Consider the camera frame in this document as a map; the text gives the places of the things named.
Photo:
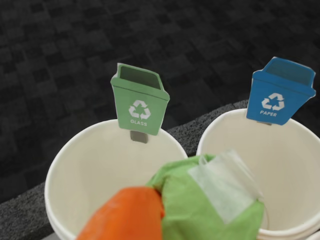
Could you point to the blue paper bin label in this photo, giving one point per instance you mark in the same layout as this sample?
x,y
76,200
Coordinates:
x,y
277,95

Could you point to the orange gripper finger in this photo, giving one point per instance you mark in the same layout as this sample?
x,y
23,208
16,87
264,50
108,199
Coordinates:
x,y
125,215

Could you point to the paper cup with green label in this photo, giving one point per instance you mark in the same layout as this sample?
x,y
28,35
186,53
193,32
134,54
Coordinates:
x,y
100,162

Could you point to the green paper-wrapped packet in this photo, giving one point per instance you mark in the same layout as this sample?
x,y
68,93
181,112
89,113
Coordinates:
x,y
185,217

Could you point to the paper cup with blue label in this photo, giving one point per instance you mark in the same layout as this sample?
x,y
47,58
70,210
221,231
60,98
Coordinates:
x,y
287,162

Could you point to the green glass bin label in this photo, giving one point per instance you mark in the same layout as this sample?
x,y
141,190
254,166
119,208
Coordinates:
x,y
140,105

